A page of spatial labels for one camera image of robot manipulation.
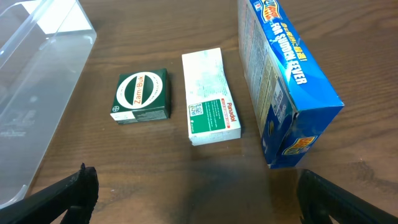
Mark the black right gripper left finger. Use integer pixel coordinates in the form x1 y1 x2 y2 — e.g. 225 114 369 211
1 164 99 224

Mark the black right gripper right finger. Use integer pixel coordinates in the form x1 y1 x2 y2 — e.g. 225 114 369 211
297 169 397 224

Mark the blue Kool Fever box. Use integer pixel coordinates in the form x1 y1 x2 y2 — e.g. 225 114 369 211
238 0 344 169

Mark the green Zam-Buk box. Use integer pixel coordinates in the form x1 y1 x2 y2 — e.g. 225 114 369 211
110 68 170 124

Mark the white green Panadol box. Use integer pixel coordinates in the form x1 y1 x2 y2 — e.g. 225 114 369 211
182 48 241 146

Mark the clear plastic container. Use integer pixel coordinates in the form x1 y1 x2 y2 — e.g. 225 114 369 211
1 0 97 207

